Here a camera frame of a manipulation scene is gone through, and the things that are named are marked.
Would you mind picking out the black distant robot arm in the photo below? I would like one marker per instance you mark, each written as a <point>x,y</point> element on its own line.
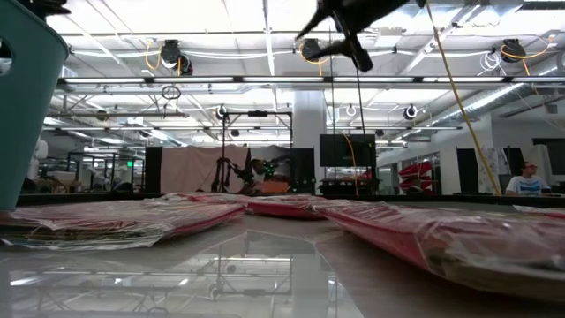
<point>225,174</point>

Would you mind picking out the black monitor screen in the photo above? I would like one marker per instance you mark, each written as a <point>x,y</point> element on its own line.
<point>347,150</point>

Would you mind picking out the white humanoid robot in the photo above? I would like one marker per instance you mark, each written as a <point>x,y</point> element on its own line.
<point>42,150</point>

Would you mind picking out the white fabric sheet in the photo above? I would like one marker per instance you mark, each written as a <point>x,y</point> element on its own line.
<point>282,152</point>

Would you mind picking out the teal plastic basket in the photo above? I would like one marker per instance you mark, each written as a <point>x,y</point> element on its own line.
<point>26,110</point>

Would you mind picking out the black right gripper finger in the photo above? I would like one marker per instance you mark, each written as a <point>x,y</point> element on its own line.
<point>340,49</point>
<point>320,20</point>

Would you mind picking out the long ceiling light bar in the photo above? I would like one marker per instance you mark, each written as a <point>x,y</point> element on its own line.
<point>265,79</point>

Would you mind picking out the silver ventilation duct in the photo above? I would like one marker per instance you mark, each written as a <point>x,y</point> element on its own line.
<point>499,99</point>

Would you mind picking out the orange box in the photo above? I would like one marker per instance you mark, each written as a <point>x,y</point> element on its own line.
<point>274,187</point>

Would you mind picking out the pink fabric backdrop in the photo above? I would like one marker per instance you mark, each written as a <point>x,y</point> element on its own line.
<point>190,170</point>

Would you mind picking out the black table frame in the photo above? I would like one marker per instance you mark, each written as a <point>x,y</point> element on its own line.
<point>441,199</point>

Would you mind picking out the red popcorn bag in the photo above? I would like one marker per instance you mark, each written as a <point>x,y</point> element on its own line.
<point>207,197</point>
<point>110,221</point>
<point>441,240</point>
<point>287,209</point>
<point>543,212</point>

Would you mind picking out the black equipment cart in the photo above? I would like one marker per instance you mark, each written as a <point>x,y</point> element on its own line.
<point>348,185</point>

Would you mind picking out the person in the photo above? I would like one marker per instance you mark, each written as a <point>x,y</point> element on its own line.
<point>526,183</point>
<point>257,170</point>

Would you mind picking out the black gantry frame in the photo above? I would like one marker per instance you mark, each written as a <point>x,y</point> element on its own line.
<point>257,113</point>

